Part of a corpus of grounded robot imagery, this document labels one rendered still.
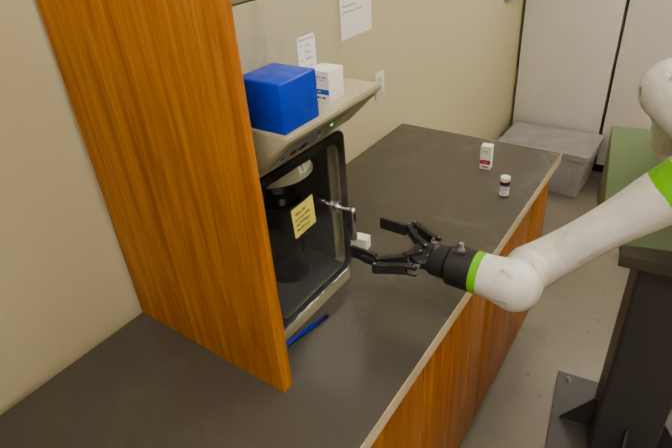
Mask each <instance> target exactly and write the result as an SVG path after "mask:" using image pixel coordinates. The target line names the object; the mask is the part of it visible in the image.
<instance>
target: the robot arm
mask: <svg viewBox="0 0 672 448"><path fill-rule="evenodd" d="M638 100H639V103H640V106H641V108H642V109H643V110H644V112H645V113H646V114H647V115H648V116H649V117H650V118H651V122H652V124H651V126H650V128H649V131H648V142H649V145H650V147H651V149H652V150H653V152H654V153H655V154H656V156H657V157H658V158H659V159H660V161H661V163H660V164H658V165H657V166H655V167H654V168H652V169H651V170H649V171H648V172H646V173H645V174H644V175H642V176H641V177H639V178H638V179H636V180H635V181H633V182H632V183H631V184H629V185H628V186H626V187H625V188H624V189H622V190H621V191H619V192H618V193H617V194H615V195H614V196H612V197H611V198H609V199H608V200H606V201H605V202H603V203H602V204H600V205H599V206H597V207H596V208H594V209H592V210H591V211H589V212H587V213H586V214H584V215H582V216H581V217H579V218H577V219H576V220H574V221H572V222H570V223H568V224H566V225H565V226H563V227H561V228H559V229H557V230H555V231H553V232H551V233H549V234H547V235H545V236H543V237H540V238H538V239H536V240H534V241H531V242H529V243H527V244H524V245H522V246H519V247H517V248H515V249H514V250H513V251H512V252H511V253H510V254H509V255H508V257H502V256H497V255H493V254H489V253H486V252H482V251H479V250H476V249H473V248H469V247H466V246H464V243H463V242H460V243H459V244H456V245H454V246H450V245H446V244H443V243H441V240H442V237H440V236H438V235H435V234H433V233H432V232H431V231H429V230H428V229H427V228H425V227H424V226H423V225H421V224H420V223H419V222H417V221H416V220H413V221H412V223H411V224H410V223H407V224H405V223H401V222H398V221H394V220H391V219H387V218H384V217H381V218H380V228H382V229H385V230H388V231H391V232H394V233H398V234H401V235H404V236H405V235H408V236H409V237H410V239H411V240H412V242H413V243H414V245H413V247H412V248H411V249H410V250H409V251H406V252H404V253H403V254H395V255H386V256H377V253H374V252H371V251H369V250H366V249H363V248H360V247H357V246H354V245H351V246H350V256H351V257H353V258H356V259H359V260H361V261H362V262H364V263H367V264H370V265H372V273H373V274H395V275H408V276H412V277H416V276H417V271H418V269H425V270H426V271H427V272H428V273H429V274H430V275H433V276H435V277H438V278H441V279H443V282H444V283H445V284H447V285H449V286H452V287H455V288H458V289H461V290H464V291H466V292H469V293H472V294H475V295H478V296H480V297H482V298H485V299H487V300H489V301H491V302H492V303H494V304H496V305H497V306H499V307H500V308H502V309H504V310H507V311H511V312H522V311H526V310H528V309H530V308H532V307H533V306H534V305H536V304H537V302H538V301H539V300H540V298H541V295H542V293H543V291H544V290H545V289H546V288H547V287H549V286H550V285H552V284H553V283H555V282H556V281H558V280H559V279H561V278H562V277H564V276H566V275H567V274H569V273H570V272H572V271H574V270H575V269H577V268H579V267H581V266H582V265H584V264H586V263H588V262H590V261H591V260H593V259H595V258H597V257H599V256H601V255H603V254H605V253H607V252H609V251H611V250H613V249H615V248H618V247H620V246H622V245H624V244H626V243H629V242H631V241H633V240H636V239H638V238H641V237H643V236H645V235H648V234H651V233H653V232H656V231H658V230H661V229H664V228H666V227H669V226H671V225H672V58H669V59H666V60H663V61H661V62H659V63H657V64H655V65H654V66H652V67H651V68H650V69H649V70H648V71H647V72H646V73H645V74H644V76H643V77H642V79H641V81H640V83H639V86H638ZM425 241H427V242H428V243H427V242H425ZM408 259H409V260H410V261H409V262H408ZM379 261H381V262H379Z"/></svg>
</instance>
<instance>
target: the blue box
mask: <svg viewBox="0 0 672 448"><path fill-rule="evenodd" d="M243 80H244V86H245V92H246V98H247V104H248V111H249V117H250V123H251V127H252V128H256V129H260V130H265V131H269V132H273V133H278V134H282V135H287V134H288V133H290V132H292V131H294V130H295V129H297V128H299V127H301V126H302V125H304V124H306V123H308V122H309V121H311V120H313V119H314V118H316V117H318V116H319V108H318V97H317V86H316V84H317V83H316V75H315V69H314V68H308V67H301V66H294V65H287V64H279V63H271V64H268V65H266V66H263V67H261V68H258V69H256V70H253V71H251V72H249V73H246V74H244V75H243Z"/></svg>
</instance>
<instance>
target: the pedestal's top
mask: <svg viewBox="0 0 672 448"><path fill-rule="evenodd" d="M618 266H621V267H625V268H630V269H635V270H640V271H645V272H649V273H654V274H659V275H664V276H669V277H672V252H666V251H659V250H652V249H645V248H638V247H631V246H625V245H622V246H620V247H619V257H618Z"/></svg>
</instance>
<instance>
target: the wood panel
mask: <svg viewBox="0 0 672 448"><path fill-rule="evenodd" d="M36 1H37V4H38V7H39V10H40V13H41V16H42V19H43V22H44V25H45V27H46V30H47V33H48V36H49V39H50V42H51V45H52V48H53V51H54V54H55V57H56V60H57V63H58V66H59V68H60V71H61V74H62V77H63V80H64V83H65V86H66V89H67V92H68V95H69V98H70V101H71V104H72V107H73V109H74V112H75V115H76V118H77V121H78V124H79V127H80V130H81V133H82V136H83V139H84V142H85V145H86V148H87V150H88V153H89V156H90V159H91V162H92V165H93V168H94V171H95V174H96V177H97V180H98V183H99V186H100V189H101V191H102V194H103V197H104V200H105V203H106V206H107V209H108V212H109V215H110V218H111V221H112V224H113V227H114V230H115V232H116V235H117V238H118V241H119V244H120V247H121V250H122V253H123V256H124V259H125V262H126V265H127V268H128V271H129V273H130V276H131V279H132V282H133V285H134V288H135V291H136V294H137V297H138V300H139V303H140V306H141V309H142V312H143V313H145V314H147V315H149V316H150V317H152V318H154V319H156V320H157V321H159V322H161V323H163V324H164V325H166V326H168V327H170V328H171V329H173V330H175V331H177V332H178V333H180V334H182V335H184V336H185V337H187V338H189V339H191V340H192V341H194V342H196V343H198V344H199V345H201V346H203V347H205V348H206V349H208V350H210V351H212V352H213V353H215V354H217V355H219V356H220V357H222V358H224V359H226V360H227V361H229V362H231V363H233V364H234V365H236V366H238V367H240V368H241V369H243V370H245V371H247V372H248V373H250V374H252V375H254V376H255V377H257V378H259V379H261V380H262V381H264V382H266V383H268V384H269V385H271V386H273V387H275V388H276V389H278V390H280V391H282V392H283V393H284V392H285V391H286V390H287V389H288V388H289V387H290V386H291V384H292V377H291V371H290V365H289V359H288V352H287V346H286V340H285V334H284V328H283V321H282V315H281V309H280V303H279V297H278V290H277V284H276V278H275V272H274V266H273V259H272V253H271V247H270V241H269V235H268V228H267V222H266V216H265V210H264V204H263V197H262V191H261V185H260V179H259V173H258V166H257V160H256V154H255V148H254V142H253V135H252V129H251V123H250V117H249V111H248V104H247V98H246V92H245V86H244V80H243V73H242V67H241V61H240V55H239V49H238V42H237V36H236V30H235V24H234V18H233V11H232V5H231V0H36Z"/></svg>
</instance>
